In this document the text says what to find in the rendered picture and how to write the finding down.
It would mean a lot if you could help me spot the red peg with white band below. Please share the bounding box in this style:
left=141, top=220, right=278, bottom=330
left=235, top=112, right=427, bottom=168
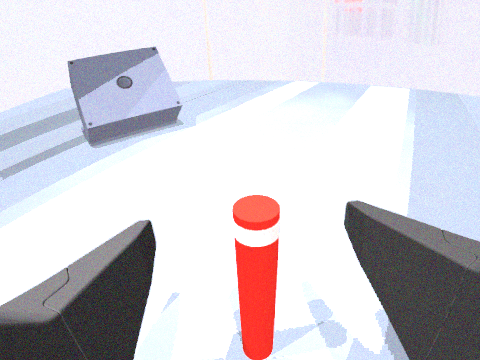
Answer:
left=232, top=195, right=281, bottom=360

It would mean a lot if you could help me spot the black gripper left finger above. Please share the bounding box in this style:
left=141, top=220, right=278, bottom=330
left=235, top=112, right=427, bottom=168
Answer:
left=0, top=220, right=156, bottom=360

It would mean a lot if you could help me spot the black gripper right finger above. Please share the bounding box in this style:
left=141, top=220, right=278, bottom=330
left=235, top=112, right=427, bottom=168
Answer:
left=344, top=200, right=480, bottom=360

